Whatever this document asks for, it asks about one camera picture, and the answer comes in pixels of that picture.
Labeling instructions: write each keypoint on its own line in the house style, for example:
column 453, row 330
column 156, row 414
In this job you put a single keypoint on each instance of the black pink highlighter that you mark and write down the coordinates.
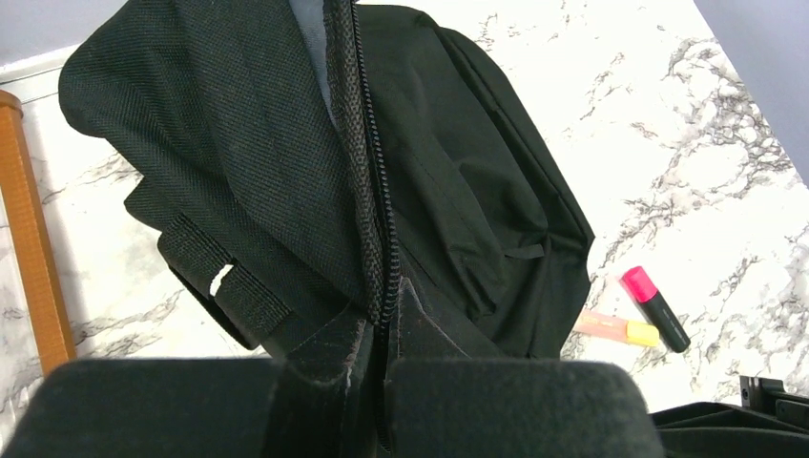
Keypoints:
column 656, row 309

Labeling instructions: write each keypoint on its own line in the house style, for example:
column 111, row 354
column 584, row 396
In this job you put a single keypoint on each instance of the orange wooden rack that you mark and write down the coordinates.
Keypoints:
column 33, row 249

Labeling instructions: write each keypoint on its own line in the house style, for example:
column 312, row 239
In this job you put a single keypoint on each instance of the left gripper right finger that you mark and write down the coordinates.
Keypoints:
column 441, row 402

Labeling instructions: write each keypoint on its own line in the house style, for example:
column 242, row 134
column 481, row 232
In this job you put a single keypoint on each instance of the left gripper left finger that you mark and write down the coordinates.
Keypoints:
column 315, row 402

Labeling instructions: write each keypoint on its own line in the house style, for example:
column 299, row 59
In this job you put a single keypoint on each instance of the peach yellow highlighter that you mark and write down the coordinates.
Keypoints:
column 616, row 329

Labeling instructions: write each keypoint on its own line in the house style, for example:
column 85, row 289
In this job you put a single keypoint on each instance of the black backpack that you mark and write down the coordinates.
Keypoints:
column 303, row 157

